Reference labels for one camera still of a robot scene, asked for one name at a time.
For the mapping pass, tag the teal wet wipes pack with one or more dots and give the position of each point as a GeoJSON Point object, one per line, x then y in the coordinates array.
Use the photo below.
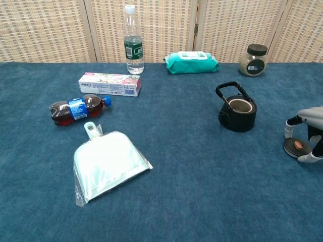
{"type": "Point", "coordinates": [191, 64]}

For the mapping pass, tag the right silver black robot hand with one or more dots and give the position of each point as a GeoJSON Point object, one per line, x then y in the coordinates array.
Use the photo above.
{"type": "Point", "coordinates": [314, 114]}

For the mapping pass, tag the blue table cloth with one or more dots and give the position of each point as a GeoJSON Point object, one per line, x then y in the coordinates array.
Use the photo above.
{"type": "Point", "coordinates": [176, 176]}

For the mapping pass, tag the floral toothpaste box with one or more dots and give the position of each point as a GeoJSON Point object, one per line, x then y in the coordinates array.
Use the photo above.
{"type": "Point", "coordinates": [111, 84]}

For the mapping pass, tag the cola bottle blue cap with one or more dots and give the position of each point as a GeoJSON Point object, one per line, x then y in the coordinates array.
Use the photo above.
{"type": "Point", "coordinates": [78, 108]}

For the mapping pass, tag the woven folding screen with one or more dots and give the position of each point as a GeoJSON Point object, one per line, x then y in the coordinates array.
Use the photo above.
{"type": "Point", "coordinates": [50, 30]}

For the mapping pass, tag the glass jar black lid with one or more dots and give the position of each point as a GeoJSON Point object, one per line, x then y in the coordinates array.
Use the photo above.
{"type": "Point", "coordinates": [252, 63]}

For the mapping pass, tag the black kettle lid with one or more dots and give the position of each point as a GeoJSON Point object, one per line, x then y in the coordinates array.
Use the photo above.
{"type": "Point", "coordinates": [294, 148]}

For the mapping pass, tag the clear water bottle green label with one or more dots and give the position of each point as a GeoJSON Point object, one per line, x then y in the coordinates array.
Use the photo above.
{"type": "Point", "coordinates": [133, 50]}

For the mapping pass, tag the pale green dustpan in plastic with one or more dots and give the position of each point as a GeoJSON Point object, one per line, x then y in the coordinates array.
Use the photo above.
{"type": "Point", "coordinates": [106, 161]}

